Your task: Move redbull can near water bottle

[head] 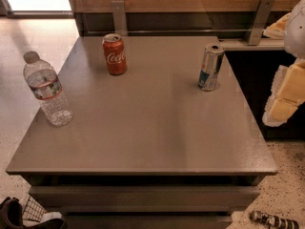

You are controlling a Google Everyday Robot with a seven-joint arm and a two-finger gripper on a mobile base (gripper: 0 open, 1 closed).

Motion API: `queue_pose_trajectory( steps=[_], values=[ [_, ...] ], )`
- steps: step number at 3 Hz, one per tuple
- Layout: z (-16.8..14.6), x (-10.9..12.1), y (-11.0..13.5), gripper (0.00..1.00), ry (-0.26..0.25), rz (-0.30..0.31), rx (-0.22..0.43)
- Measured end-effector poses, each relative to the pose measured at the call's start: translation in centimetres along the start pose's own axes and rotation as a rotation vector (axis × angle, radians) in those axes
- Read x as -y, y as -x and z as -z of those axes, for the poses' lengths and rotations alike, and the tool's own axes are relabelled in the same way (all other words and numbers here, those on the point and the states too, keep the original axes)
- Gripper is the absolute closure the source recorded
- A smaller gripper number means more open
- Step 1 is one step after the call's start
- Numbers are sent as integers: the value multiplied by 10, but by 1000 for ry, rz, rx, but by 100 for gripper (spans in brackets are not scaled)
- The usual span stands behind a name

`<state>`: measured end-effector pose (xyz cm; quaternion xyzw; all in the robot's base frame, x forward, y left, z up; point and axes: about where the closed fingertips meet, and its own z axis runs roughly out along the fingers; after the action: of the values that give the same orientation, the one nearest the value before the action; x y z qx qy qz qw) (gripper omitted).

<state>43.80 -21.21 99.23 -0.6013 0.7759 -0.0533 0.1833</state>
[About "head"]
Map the clear plastic water bottle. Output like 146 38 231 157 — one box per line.
23 52 73 127

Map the silver blue redbull can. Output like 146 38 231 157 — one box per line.
198 43 224 92

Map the black wire mesh basket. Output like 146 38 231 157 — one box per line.
22 195 47 222

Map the red coca cola can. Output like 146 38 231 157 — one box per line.
102 33 127 75

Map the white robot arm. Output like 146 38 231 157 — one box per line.
262 0 305 127

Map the left metal wall bracket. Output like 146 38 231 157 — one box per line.
112 0 128 36

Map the horizontal metal rail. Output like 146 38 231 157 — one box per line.
84 29 251 36

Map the grey drawer cabinet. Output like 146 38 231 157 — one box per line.
7 36 277 229

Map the right metal wall bracket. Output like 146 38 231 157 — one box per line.
246 0 275 46

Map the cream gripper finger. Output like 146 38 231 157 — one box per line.
262 58 305 127
263 12 291 39

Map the black white striped cylinder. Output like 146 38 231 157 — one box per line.
250 211 300 229

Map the metal wall bracket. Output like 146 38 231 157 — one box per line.
246 0 275 46
112 0 128 36

